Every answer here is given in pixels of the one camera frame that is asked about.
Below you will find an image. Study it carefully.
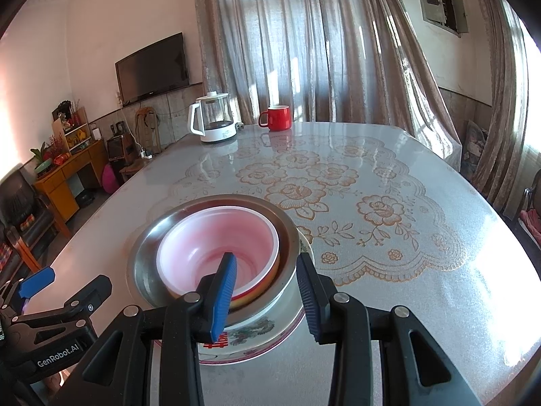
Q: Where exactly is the floral lace tablecloth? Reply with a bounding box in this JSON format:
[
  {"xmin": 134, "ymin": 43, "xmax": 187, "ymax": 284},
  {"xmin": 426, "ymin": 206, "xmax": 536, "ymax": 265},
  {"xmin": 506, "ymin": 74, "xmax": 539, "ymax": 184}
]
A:
[{"xmin": 169, "ymin": 135, "xmax": 468, "ymax": 292}]

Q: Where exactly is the red mug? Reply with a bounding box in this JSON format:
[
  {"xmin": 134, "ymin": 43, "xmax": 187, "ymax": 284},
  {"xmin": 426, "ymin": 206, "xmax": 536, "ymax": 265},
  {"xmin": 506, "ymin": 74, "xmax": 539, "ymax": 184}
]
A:
[{"xmin": 258, "ymin": 105, "xmax": 292, "ymax": 132}]

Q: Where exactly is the wooden chair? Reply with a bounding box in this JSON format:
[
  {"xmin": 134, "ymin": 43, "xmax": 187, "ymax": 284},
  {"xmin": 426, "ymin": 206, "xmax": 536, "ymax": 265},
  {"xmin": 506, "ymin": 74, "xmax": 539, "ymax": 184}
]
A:
[{"xmin": 119, "ymin": 107, "xmax": 160, "ymax": 184}]

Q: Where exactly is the white glass electric kettle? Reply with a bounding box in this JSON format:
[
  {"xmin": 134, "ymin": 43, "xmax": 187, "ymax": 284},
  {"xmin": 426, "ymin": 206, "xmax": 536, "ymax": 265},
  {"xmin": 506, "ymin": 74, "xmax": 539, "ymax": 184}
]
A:
[{"xmin": 188, "ymin": 92, "xmax": 238, "ymax": 143}]

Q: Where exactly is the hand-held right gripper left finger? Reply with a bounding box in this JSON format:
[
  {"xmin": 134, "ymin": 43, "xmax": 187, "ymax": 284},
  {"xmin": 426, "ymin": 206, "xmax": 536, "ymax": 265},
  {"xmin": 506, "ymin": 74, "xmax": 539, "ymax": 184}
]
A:
[{"xmin": 51, "ymin": 252, "xmax": 238, "ymax": 406}]

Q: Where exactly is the white dragon print plate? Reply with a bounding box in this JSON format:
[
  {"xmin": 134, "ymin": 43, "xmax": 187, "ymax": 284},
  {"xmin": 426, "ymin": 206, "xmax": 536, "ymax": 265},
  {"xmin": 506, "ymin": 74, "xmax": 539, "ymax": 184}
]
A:
[{"xmin": 196, "ymin": 237, "xmax": 315, "ymax": 366}]

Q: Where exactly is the narrow beige curtain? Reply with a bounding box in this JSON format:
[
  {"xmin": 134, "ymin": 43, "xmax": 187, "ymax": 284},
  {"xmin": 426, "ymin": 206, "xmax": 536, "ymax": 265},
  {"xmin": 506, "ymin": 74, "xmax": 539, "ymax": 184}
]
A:
[{"xmin": 463, "ymin": 0, "xmax": 531, "ymax": 221}]

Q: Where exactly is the pink rimmed floral plate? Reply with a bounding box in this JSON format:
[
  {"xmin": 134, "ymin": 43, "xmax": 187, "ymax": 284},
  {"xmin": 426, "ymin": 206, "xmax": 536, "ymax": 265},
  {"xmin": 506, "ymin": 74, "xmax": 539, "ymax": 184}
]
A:
[{"xmin": 154, "ymin": 309, "xmax": 305, "ymax": 366}]

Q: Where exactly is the yellow bowl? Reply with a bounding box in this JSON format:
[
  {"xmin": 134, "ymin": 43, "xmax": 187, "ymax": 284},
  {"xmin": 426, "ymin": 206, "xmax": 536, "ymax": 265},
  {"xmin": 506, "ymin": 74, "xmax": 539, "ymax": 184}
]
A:
[{"xmin": 228, "ymin": 258, "xmax": 283, "ymax": 310}]

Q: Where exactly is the red cushioned chair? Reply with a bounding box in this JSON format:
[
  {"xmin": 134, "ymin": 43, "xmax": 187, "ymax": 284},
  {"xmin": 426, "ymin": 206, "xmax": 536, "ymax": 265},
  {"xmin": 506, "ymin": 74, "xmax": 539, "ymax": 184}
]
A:
[{"xmin": 516, "ymin": 175, "xmax": 541, "ymax": 248}]

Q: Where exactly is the stainless steel bowl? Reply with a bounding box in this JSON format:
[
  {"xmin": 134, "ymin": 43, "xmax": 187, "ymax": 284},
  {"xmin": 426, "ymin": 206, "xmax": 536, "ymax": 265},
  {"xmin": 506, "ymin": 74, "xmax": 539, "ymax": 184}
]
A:
[{"xmin": 127, "ymin": 195, "xmax": 306, "ymax": 333}]

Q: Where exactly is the orange wooden desk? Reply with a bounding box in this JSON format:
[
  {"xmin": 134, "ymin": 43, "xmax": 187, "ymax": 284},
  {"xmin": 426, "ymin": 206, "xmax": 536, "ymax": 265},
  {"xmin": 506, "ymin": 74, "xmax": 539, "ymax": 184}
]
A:
[{"xmin": 33, "ymin": 139, "xmax": 106, "ymax": 238}]

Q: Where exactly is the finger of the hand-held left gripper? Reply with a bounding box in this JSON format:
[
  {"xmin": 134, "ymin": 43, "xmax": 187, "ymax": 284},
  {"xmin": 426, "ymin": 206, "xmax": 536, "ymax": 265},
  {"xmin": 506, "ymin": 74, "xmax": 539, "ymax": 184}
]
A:
[
  {"xmin": 0, "ymin": 267, "xmax": 56, "ymax": 305},
  {"xmin": 13, "ymin": 275, "xmax": 113, "ymax": 349}
]

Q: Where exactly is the wooden display shelf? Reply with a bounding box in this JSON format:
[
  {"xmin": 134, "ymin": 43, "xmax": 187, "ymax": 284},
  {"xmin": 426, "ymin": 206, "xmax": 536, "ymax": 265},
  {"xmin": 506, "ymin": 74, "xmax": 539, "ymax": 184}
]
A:
[{"xmin": 51, "ymin": 100, "xmax": 91, "ymax": 155}]

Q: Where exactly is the black flat television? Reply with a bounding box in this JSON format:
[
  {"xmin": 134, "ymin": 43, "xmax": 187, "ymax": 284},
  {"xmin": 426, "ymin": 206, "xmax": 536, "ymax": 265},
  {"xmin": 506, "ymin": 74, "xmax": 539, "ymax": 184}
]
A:
[{"xmin": 115, "ymin": 31, "xmax": 190, "ymax": 103}]

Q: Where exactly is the red plastic bowl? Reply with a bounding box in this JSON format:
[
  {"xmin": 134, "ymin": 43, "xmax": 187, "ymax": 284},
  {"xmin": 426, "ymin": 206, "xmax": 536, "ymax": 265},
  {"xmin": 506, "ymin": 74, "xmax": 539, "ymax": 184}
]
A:
[{"xmin": 156, "ymin": 206, "xmax": 280, "ymax": 301}]

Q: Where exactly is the black armchair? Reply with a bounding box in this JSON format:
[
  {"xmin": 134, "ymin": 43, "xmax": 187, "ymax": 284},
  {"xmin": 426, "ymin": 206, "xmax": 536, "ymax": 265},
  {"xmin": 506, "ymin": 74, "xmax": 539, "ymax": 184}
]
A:
[
  {"xmin": 0, "ymin": 224, "xmax": 41, "ymax": 288},
  {"xmin": 0, "ymin": 165, "xmax": 55, "ymax": 263}
]

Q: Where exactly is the grey electrical wall box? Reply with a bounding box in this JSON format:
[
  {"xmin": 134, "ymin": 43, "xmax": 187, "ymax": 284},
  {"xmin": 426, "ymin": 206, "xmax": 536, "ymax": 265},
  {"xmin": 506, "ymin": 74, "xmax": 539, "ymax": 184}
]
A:
[{"xmin": 415, "ymin": 0, "xmax": 469, "ymax": 38}]

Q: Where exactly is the patterned cloth bundle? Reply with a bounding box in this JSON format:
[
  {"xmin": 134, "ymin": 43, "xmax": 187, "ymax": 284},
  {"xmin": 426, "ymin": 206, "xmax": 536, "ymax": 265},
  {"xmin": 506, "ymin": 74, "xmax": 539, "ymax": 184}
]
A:
[{"xmin": 463, "ymin": 119, "xmax": 489, "ymax": 174}]

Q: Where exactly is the wide beige curtain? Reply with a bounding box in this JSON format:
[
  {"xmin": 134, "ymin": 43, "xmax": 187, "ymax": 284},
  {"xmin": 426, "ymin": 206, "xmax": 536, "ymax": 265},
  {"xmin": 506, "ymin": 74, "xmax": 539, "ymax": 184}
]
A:
[{"xmin": 193, "ymin": 0, "xmax": 462, "ymax": 170}]

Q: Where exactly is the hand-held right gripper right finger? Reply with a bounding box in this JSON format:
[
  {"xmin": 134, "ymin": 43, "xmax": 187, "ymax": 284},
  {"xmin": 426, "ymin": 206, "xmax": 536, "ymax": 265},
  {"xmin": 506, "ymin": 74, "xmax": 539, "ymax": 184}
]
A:
[{"xmin": 296, "ymin": 253, "xmax": 485, "ymax": 406}]

